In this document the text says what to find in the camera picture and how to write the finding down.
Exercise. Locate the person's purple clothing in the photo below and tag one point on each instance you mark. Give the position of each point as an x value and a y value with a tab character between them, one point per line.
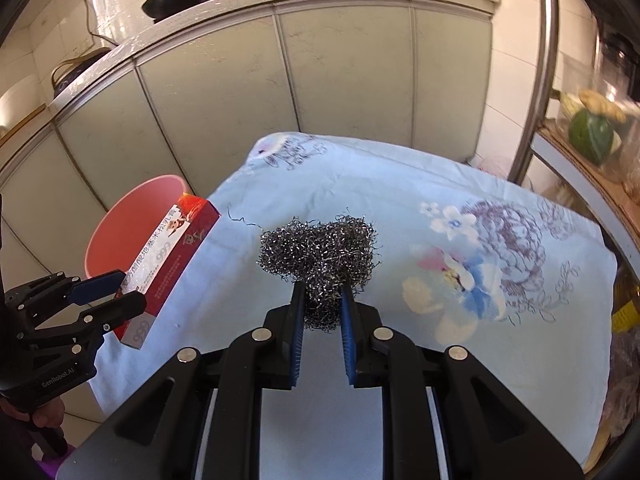
47	467

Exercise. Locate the dark countertop appliance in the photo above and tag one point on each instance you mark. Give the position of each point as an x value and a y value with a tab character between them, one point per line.
75	72

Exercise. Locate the green squash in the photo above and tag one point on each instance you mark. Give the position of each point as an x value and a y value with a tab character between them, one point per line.
590	135

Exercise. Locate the clear plastic container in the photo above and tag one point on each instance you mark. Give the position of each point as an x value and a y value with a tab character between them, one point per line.
570	80

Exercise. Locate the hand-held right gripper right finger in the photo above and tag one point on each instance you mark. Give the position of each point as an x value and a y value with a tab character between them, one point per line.
348	335

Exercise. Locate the red white medicine box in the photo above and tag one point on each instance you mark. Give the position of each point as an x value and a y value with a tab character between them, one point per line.
170	260

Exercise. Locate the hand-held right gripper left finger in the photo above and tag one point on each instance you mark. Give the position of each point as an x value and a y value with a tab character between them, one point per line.
296	330

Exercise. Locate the metal shelf rack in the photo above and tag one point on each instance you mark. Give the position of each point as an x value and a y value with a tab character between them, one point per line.
542	60

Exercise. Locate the steel wool scrubber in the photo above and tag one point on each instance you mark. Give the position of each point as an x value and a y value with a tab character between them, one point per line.
320	250

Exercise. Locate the person's left hand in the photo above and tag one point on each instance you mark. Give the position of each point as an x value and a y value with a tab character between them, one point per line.
50	412

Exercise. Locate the ginger root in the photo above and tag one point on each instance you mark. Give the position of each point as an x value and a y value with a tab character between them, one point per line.
600	102

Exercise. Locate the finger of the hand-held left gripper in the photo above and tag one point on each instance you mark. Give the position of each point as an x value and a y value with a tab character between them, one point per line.
125	305
100	282

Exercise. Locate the yellow oil bottle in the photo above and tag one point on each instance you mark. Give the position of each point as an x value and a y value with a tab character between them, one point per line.
627	310

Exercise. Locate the pink plastic bin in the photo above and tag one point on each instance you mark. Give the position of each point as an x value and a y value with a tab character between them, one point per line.
130	220

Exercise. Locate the grey kitchen cabinet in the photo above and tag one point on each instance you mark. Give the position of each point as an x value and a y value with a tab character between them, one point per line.
340	70

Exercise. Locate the brown cardboard sheet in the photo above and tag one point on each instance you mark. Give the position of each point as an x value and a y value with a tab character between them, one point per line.
600	180

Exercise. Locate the pale blue floral cloth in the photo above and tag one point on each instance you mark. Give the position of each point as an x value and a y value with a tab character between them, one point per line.
400	200

